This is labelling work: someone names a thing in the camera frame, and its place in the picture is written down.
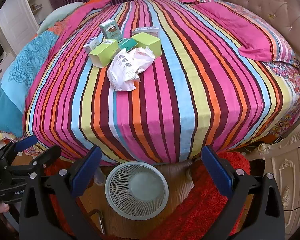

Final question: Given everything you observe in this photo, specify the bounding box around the striped colourful bed sheet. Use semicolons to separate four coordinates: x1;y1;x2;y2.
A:
24;0;300;165

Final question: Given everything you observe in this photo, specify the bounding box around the teal picture box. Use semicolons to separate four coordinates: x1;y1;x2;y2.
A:
99;19;123;42

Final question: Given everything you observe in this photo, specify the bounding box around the white plastic bag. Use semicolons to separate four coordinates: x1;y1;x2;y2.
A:
107;47;155;92

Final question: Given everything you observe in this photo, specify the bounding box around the blue patterned quilt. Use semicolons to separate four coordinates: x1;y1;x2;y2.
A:
0;30;59;138

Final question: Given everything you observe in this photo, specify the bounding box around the red fluffy rug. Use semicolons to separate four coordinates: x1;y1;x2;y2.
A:
43;151;252;240

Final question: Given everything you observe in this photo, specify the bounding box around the lime green box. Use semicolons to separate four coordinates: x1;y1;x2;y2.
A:
131;32;162;57
89;39;119;68

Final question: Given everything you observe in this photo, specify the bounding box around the white mesh waste basket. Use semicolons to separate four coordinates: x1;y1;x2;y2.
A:
105;161;169;221

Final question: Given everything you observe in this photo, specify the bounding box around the small white blue box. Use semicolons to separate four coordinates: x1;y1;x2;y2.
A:
83;37;100;54

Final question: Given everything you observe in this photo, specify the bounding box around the pale green pillow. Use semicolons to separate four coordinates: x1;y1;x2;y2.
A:
37;2;84;35

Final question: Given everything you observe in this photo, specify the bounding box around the person left hand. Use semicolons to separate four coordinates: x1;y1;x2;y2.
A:
0;202;10;214

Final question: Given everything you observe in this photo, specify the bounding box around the teal green box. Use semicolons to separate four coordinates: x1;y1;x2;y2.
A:
119;38;138;52

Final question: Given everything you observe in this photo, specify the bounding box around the white wardrobe cabinet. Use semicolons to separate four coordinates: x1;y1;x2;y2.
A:
0;0;53;55

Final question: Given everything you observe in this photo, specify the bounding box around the ornate cream nightstand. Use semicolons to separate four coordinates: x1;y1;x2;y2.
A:
245;124;300;239

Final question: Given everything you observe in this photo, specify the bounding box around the metal chair leg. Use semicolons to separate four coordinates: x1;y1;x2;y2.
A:
88;209;106;235

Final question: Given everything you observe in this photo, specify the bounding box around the white pink text box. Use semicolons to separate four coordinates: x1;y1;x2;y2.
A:
132;26;160;38

